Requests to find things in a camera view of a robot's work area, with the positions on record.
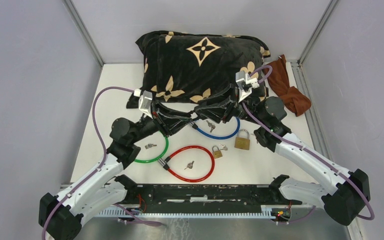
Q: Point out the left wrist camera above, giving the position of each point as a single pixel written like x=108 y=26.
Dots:
x=145 y=103

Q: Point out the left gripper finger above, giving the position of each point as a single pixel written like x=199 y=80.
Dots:
x=170 y=113
x=171 y=126

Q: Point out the blue cable lock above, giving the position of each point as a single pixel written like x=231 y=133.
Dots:
x=215 y=137

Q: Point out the blue lock keys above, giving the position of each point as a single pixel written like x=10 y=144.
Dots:
x=211 y=125

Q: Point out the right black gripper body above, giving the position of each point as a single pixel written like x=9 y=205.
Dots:
x=240 y=111

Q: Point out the black floral pillow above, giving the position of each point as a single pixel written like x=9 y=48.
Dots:
x=187 y=68

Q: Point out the small brass padlock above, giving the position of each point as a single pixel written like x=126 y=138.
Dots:
x=216 y=152

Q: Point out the brown cloth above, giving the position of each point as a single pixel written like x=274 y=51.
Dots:
x=279 y=82

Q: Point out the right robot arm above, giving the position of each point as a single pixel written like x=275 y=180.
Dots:
x=342 y=193

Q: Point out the small silver keys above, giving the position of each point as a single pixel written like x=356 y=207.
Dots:
x=150 y=145

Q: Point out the large brass padlock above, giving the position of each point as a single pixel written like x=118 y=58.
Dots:
x=242 y=140

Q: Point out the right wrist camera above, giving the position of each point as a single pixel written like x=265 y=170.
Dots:
x=245 y=85

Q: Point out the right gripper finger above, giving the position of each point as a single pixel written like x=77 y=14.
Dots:
x=217 y=114
x=221 y=100

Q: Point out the green cable lock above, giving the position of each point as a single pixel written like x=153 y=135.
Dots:
x=151 y=155

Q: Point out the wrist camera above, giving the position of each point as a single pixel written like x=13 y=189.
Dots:
x=245 y=85
x=145 y=103

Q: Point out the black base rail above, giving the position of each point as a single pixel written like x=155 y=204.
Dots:
x=205 y=198

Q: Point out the red lock keys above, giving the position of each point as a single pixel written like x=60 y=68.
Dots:
x=190 y=165

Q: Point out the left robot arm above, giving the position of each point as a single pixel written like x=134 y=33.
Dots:
x=63 y=215

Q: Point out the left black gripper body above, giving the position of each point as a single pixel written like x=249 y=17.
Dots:
x=158 y=119

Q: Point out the small padlock keys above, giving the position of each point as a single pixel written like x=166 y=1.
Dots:
x=223 y=147

